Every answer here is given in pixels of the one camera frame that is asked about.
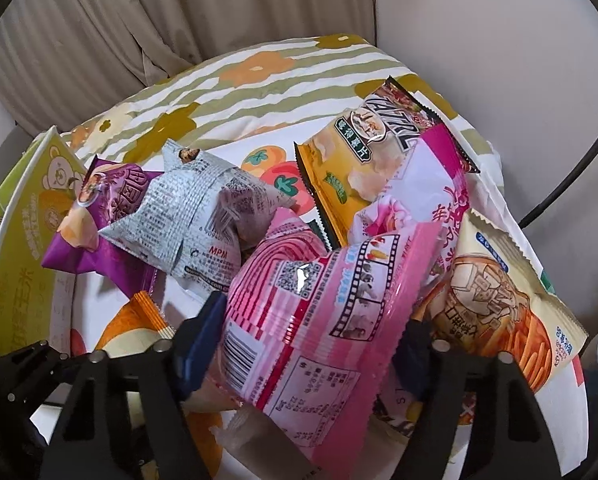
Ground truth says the small orange snack packet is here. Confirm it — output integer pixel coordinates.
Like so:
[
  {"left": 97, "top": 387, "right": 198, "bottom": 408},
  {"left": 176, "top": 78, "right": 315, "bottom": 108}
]
[{"left": 129, "top": 290, "right": 180, "bottom": 342}]

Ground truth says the silver snack bag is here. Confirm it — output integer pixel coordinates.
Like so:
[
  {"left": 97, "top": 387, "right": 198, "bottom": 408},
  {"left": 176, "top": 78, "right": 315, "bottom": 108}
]
[{"left": 99, "top": 142, "right": 297, "bottom": 291}]

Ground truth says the pink striped snack bag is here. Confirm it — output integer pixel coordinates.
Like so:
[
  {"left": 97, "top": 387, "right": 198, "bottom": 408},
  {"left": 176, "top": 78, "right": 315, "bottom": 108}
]
[{"left": 206, "top": 207, "right": 454, "bottom": 456}]

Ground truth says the white pink flower snack bag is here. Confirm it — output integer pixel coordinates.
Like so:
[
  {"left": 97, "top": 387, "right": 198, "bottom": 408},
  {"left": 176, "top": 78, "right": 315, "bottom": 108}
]
[{"left": 354, "top": 125, "right": 480, "bottom": 273}]

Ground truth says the beige orange snack stick bag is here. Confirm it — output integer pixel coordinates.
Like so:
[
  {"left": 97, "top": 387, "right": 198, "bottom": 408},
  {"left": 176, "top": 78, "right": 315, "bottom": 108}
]
[{"left": 414, "top": 207, "right": 590, "bottom": 396}]

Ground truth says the purple snack bag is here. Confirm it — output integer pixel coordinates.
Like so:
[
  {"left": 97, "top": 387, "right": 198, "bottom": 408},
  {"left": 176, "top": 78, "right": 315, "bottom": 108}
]
[{"left": 42, "top": 155, "right": 165, "bottom": 296}]

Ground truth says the yellow chip bag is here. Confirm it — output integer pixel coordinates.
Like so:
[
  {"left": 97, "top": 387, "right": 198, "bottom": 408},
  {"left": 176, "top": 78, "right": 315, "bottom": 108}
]
[{"left": 294, "top": 76, "right": 480, "bottom": 241}]

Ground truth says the black cable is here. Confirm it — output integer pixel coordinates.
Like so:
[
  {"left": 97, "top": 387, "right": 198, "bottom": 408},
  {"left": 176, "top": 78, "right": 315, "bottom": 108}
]
[{"left": 521, "top": 107, "right": 598, "bottom": 228}]

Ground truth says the beige curtain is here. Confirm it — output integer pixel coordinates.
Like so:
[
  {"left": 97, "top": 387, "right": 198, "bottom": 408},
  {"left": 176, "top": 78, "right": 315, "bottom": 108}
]
[{"left": 0, "top": 0, "right": 380, "bottom": 133}]

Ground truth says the green striped flower blanket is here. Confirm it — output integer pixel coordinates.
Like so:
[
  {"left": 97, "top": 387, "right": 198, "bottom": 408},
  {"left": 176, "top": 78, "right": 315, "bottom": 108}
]
[{"left": 59, "top": 35, "right": 500, "bottom": 173}]

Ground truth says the green white cardboard box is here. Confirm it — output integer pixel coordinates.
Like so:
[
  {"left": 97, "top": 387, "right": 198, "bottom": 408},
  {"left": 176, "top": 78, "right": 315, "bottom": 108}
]
[{"left": 0, "top": 127, "right": 87, "bottom": 361}]

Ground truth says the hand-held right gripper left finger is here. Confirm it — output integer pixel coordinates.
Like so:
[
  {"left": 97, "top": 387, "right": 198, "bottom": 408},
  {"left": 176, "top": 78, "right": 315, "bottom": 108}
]
[{"left": 39, "top": 292, "right": 227, "bottom": 480}]

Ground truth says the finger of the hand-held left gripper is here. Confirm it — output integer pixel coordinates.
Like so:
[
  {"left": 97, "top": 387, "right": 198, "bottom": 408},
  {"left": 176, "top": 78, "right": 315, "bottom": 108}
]
[{"left": 0, "top": 339, "right": 80, "bottom": 461}]

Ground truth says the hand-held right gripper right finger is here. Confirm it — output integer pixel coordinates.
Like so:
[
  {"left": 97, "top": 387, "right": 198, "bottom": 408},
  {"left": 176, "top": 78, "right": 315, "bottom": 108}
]
[{"left": 394, "top": 321, "right": 562, "bottom": 480}]

